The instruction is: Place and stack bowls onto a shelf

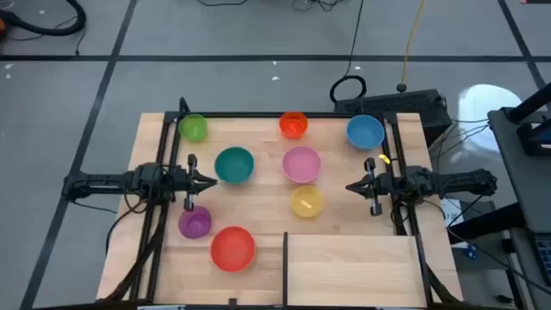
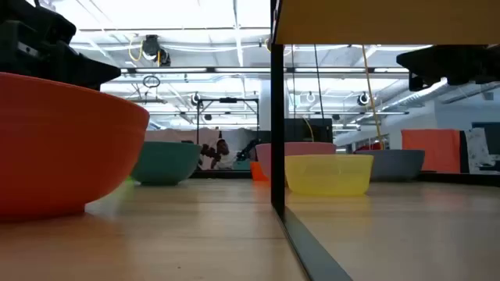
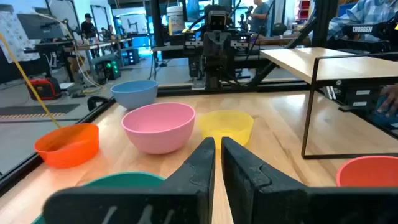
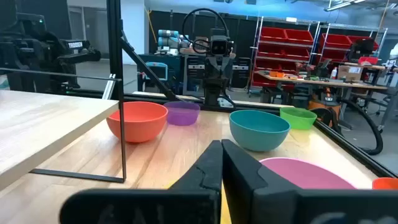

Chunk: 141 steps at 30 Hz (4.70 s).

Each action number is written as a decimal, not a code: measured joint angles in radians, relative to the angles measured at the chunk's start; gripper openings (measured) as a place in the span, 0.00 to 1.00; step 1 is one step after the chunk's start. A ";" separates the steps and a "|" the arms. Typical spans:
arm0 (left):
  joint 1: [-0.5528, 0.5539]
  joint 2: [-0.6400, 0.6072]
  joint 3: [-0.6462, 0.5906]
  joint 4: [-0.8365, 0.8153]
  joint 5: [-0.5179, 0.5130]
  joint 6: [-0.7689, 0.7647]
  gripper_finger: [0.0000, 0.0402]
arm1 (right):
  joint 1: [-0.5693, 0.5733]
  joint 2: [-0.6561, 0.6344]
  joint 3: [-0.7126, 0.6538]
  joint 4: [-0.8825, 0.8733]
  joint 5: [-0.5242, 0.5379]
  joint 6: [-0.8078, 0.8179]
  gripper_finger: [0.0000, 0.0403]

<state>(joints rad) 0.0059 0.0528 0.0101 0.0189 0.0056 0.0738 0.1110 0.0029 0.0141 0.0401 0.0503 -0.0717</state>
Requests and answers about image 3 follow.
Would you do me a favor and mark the black display panel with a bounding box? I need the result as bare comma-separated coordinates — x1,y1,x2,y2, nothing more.
17,13,68,40

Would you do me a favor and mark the orange translucent bowl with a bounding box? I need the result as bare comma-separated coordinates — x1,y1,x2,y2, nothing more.
34,123,101,169

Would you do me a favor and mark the white patterned board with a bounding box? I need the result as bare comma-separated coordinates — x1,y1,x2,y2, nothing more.
0,11,40,64

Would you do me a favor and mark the coral red bowl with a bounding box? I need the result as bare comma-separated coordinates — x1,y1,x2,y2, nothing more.
336,155,398,188

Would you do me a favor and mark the wooden workbench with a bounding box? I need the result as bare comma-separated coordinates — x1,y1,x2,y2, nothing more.
63,36,135,63

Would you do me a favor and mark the teal bowl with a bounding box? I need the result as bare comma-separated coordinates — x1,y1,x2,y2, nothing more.
30,171,166,224

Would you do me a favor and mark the yellow cable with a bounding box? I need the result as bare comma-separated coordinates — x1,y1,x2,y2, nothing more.
0,32,62,129

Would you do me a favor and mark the black divider frame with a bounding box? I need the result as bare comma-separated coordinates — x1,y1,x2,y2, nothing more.
259,46,398,160

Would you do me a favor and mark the light blue bowl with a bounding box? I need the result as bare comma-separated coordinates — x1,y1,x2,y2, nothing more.
110,79,159,110

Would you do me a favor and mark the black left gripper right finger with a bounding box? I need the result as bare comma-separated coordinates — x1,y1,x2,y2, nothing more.
221,136,398,224

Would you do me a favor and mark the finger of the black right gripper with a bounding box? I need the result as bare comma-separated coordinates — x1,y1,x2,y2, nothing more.
203,30,218,68
217,30,233,68

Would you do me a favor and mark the yellow translucent bowl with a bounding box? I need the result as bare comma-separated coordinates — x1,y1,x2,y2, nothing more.
198,109,254,151

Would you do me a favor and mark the pink bowl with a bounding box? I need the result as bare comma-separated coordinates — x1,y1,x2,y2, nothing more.
121,101,197,155

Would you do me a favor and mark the person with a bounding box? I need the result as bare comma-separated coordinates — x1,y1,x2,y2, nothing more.
80,12,98,41
326,0,398,43
249,0,271,35

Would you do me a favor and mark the black cable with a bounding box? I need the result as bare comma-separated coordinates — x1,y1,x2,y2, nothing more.
86,95,110,113

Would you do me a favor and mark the white bucket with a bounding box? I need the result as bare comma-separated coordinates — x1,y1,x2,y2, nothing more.
165,6,186,35

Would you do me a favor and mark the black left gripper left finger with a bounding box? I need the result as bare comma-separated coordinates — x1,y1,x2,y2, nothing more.
42,136,216,224

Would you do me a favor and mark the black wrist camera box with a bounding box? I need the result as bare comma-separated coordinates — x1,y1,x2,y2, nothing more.
207,10,229,32

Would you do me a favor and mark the person's hand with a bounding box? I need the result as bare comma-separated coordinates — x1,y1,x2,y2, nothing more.
375,83,398,118

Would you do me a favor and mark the red equipment case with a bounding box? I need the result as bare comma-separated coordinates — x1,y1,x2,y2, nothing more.
25,77,62,101

